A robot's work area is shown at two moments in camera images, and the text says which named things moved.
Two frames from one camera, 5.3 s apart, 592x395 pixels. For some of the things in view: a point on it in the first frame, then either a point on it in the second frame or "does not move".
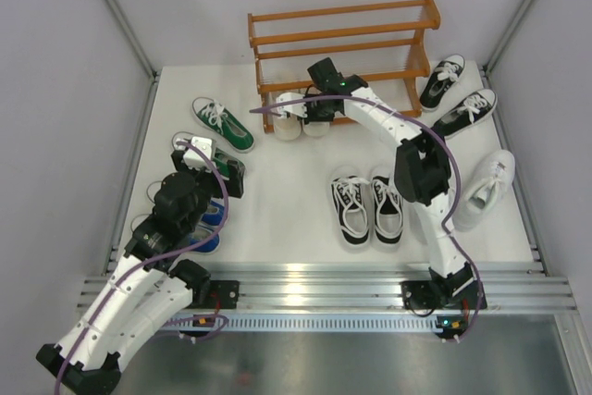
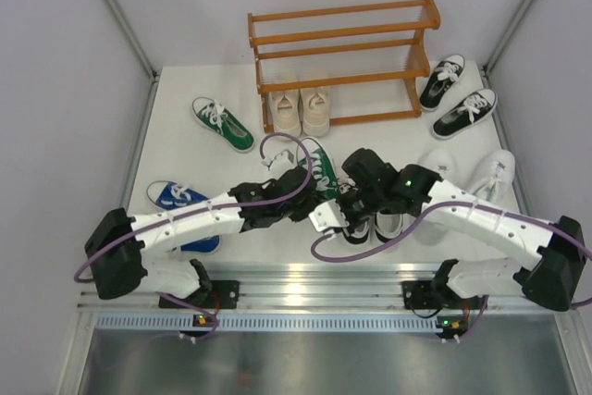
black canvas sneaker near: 474,110 does not move
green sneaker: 222,158 -> 323,173
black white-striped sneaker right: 388,210 does not move
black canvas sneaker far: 445,75 does not move
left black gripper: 180,165 -> 311,202
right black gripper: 310,118 -> 341,203
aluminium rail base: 513,289 does not move
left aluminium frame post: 120,13 does not move
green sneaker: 213,117 does not move
